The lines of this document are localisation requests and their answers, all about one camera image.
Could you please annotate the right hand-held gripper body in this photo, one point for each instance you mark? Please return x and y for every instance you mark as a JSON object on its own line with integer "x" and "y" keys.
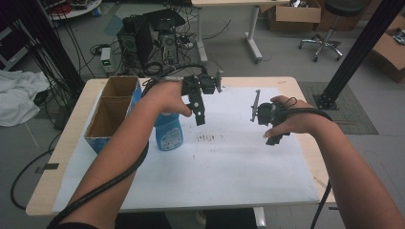
{"x": 267, "y": 114}

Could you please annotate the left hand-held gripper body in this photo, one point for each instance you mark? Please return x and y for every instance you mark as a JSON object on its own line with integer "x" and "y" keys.
{"x": 205, "y": 84}

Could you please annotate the blue plastic bottle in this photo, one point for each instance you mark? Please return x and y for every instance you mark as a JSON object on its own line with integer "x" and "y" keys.
{"x": 168, "y": 133}

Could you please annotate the person's right hand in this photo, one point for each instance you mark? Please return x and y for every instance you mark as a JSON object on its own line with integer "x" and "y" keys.
{"x": 296, "y": 122}

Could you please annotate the person's left hand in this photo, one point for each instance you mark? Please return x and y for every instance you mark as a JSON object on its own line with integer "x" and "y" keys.
{"x": 165, "y": 98}

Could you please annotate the silver-fronted computer tower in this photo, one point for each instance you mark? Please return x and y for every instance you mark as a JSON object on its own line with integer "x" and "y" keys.
{"x": 168, "y": 47}

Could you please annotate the white table mat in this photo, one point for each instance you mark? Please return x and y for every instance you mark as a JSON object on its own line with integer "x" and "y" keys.
{"x": 223, "y": 171}

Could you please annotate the white desk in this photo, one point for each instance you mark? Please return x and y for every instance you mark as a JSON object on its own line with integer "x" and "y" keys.
{"x": 251, "y": 35}

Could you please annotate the black flat monitor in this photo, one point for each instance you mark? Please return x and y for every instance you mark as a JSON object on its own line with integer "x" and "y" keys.
{"x": 165, "y": 19}

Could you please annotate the dark grey floor mat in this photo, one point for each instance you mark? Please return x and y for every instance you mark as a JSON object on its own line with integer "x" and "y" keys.
{"x": 353, "y": 117}

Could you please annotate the black computer tower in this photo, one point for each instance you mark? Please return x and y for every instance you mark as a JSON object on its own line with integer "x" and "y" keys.
{"x": 137, "y": 43}

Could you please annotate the white table leg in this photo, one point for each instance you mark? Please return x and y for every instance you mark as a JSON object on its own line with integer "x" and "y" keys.
{"x": 259, "y": 218}

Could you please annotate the blue-sided cardboard box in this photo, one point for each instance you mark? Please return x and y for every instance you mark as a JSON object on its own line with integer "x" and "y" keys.
{"x": 108, "y": 117}

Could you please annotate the person's dark trousers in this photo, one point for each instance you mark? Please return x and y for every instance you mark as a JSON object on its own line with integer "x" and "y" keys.
{"x": 229, "y": 220}

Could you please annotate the black swivel stool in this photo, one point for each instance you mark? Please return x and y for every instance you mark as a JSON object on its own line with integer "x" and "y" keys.
{"x": 331, "y": 35}

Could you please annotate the small white electronic device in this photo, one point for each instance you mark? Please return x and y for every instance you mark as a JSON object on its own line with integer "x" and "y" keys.
{"x": 106, "y": 59}

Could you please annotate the open brown cardboard box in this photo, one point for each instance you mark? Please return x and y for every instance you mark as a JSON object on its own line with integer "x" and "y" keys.
{"x": 390, "y": 52}

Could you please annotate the round white table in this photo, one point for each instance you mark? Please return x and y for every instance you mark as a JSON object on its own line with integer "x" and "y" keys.
{"x": 76, "y": 11}

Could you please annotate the black tape strip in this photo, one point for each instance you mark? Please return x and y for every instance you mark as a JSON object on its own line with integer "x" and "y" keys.
{"x": 47, "y": 167}

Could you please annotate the white cloth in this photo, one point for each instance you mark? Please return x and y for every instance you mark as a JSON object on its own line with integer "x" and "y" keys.
{"x": 19, "y": 95}

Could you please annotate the black aluminium post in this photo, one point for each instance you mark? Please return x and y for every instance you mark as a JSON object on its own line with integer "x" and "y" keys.
{"x": 356, "y": 54}

